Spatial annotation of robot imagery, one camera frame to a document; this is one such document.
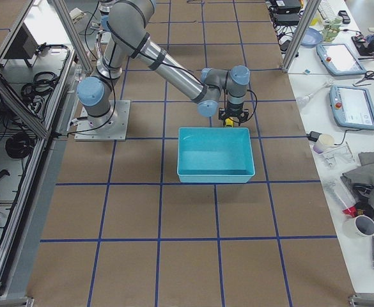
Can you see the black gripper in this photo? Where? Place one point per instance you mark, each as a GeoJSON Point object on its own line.
{"type": "Point", "coordinates": [222, 115]}

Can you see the yellow beetle toy car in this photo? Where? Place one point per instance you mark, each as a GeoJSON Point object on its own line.
{"type": "Point", "coordinates": [228, 123]}

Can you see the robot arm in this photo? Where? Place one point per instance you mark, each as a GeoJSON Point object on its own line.
{"type": "Point", "coordinates": [217, 91]}

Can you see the light blue plastic bin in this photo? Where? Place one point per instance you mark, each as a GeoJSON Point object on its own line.
{"type": "Point", "coordinates": [215, 155]}

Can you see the white paper cup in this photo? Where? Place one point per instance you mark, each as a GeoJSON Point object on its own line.
{"type": "Point", "coordinates": [324, 142]}

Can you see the blue bowl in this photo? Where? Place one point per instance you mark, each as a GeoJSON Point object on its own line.
{"type": "Point", "coordinates": [311, 38]}

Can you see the upper teach pendant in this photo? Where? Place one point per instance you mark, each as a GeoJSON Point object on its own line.
{"type": "Point", "coordinates": [338, 59]}

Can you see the teach pendant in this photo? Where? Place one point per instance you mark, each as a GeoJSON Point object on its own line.
{"type": "Point", "coordinates": [352, 107]}
{"type": "Point", "coordinates": [338, 59]}

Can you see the lower teach pendant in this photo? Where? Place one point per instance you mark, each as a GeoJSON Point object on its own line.
{"type": "Point", "coordinates": [352, 107]}

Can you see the scissors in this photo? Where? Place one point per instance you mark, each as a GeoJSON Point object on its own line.
{"type": "Point", "coordinates": [369, 75]}

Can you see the white mug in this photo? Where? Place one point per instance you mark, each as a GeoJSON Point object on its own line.
{"type": "Point", "coordinates": [358, 227]}

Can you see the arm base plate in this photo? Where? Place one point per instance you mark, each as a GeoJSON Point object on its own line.
{"type": "Point", "coordinates": [112, 126]}

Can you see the aluminium frame post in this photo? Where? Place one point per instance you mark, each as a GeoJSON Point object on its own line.
{"type": "Point", "coordinates": [305, 21]}

